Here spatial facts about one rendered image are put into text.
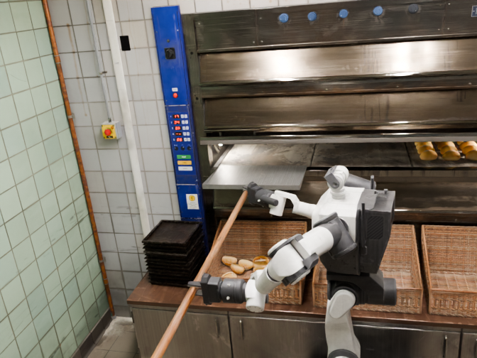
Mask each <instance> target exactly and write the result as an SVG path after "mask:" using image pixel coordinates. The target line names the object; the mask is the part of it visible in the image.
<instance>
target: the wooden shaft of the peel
mask: <svg viewBox="0 0 477 358"><path fill-rule="evenodd" d="M247 197H248V191H244V192H243V194H242V196H241V197H240V199H239V201H238V202H237V204H236V206H235V208H234V210H233V212H232V213H231V215H230V217H229V219H228V220H227V222H226V224H225V226H224V228H223V229H222V231H221V233H220V235H219V237H218V238H217V240H216V242H215V244H214V246H213V247H212V249H211V251H210V252H209V255H208V256H207V258H206V260H205V262H204V263H203V265H202V267H201V269H200V270H199V273H198V274H197V276H196V278H195V280H194V281H201V278H202V275H203V273H204V272H205V273H207V272H208V270H209V268H210V266H211V264H212V262H213V260H214V259H215V257H216V255H217V253H218V251H219V249H220V247H221V245H222V244H223V242H224V240H225V238H226V235H227V234H228V233H229V230H230V228H231V226H232V224H233V223H234V221H235V219H236V217H237V215H238V213H239V211H240V210H241V208H242V206H243V204H244V202H245V200H246V198H247ZM198 289H199V288H196V287H191V286H190V289H189V290H188V292H187V294H186V296H185V297H184V299H183V301H182V303H181V304H180V307H179V308H178V310H177V312H176V313H175V315H174V317H173V319H172V321H171V322H170V324H169V326H168V328H167V330H166V331H165V334H164V335H163V337H162V339H161V340H160V342H159V344H158V346H157V347H156V349H155V351H154V353H153V355H152V357H151V358H162V357H163V355H164V353H165V351H166V349H167V348H168V345H169V344H170V341H171V340H172V338H173V336H174V334H175V332H176V330H177V328H178V327H179V325H180V323H181V321H182V319H183V317H184V316H185V313H186V312H187V309H188V308H189V306H190V304H191V302H192V300H193V298H194V296H195V294H196V293H197V291H198Z"/></svg>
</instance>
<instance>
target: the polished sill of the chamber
mask: <svg viewBox="0 0 477 358"><path fill-rule="evenodd" d="M217 168H218V167H213V168H212V169H211V174H212V173H213V172H214V171H215V170H216V169H217ZM330 168H332V167H307V169H306V171H305V176H325V175H326V174H327V171H328V170H329V169H330ZM346 168H347V169H348V171H349V173H350V174H352V175H355V176H358V177H370V176H371V175H374V177H477V167H346Z"/></svg>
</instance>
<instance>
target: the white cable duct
mask: <svg viewBox="0 0 477 358"><path fill-rule="evenodd" d="M102 3H103V7H104V15H105V19H106V27H107V31H108V36H109V43H110V48H111V55H112V60H113V64H114V72H115V76H116V83H117V87H118V92H119V99H120V104H121V111H122V116H123V120H124V128H125V132H126V140H127V144H128V152H129V155H130V160H131V167H132V172H133V179H134V184H135V189H136V196H137V201H138V208H139V212H140V216H141V224H142V228H143V236H144V238H145V237H146V236H147V235H148V234H149V233H150V225H149V221H148V213H147V208H146V201H145V196H144V191H143V184H142V179H141V171H140V167H139V162H138V154H137V150H136V142H135V138H134V133H133V125H132V121H131V113H130V108H129V104H128V96H127V91H126V83H125V79H124V72H123V67H122V62H121V54H120V50H119V42H118V38H117V33H116V25H115V20H114V12H113V9H112V4H111V0H102Z"/></svg>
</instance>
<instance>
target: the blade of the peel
mask: <svg viewBox="0 0 477 358"><path fill-rule="evenodd" d="M306 169H307V166H219V167H218V168H217V169H216V170H215V171H214V172H213V173H212V174H211V175H210V176H209V177H208V178H207V179H206V180H205V182H204V183H203V184H202V189H237V190H243V188H242V187H243V186H245V185H246V184H249V183H250V182H255V183H256V184H257V185H258V186H259V187H262V188H265V189H267V190H300V188H301V185H302V181H303V178H304V176H305V171H306Z"/></svg>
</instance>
